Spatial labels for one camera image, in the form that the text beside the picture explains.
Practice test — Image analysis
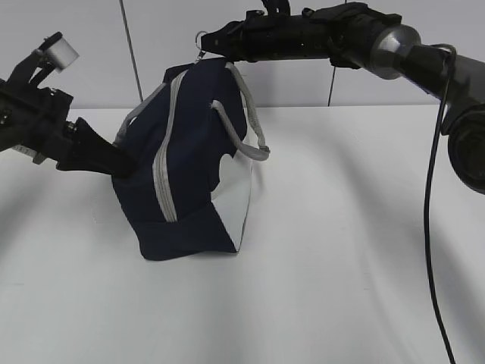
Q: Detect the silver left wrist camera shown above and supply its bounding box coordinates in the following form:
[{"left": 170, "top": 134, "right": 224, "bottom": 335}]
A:
[{"left": 38, "top": 32, "right": 80, "bottom": 73}]

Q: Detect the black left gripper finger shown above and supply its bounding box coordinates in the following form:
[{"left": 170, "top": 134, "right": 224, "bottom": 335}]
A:
[
  {"left": 74, "top": 118, "right": 137, "bottom": 177},
  {"left": 56, "top": 143, "right": 121, "bottom": 175}
]

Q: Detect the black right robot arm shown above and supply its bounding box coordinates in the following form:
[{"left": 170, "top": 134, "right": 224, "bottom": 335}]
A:
[{"left": 201, "top": 1, "right": 484, "bottom": 193}]

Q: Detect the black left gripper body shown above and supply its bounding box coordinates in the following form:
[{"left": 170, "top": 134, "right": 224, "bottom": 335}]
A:
[{"left": 1, "top": 49, "right": 75, "bottom": 164}]

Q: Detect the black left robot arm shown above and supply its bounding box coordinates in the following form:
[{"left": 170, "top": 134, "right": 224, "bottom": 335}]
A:
[{"left": 1, "top": 49, "right": 137, "bottom": 178}]

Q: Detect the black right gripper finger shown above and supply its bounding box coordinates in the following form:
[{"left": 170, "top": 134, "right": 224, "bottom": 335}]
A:
[{"left": 201, "top": 20, "right": 246, "bottom": 59}]

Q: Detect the navy and white lunch bag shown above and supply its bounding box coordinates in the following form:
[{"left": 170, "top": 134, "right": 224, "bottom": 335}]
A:
[{"left": 112, "top": 55, "right": 270, "bottom": 261}]

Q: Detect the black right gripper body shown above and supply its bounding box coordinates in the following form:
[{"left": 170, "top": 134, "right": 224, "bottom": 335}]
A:
[{"left": 240, "top": 5, "right": 330, "bottom": 62}]

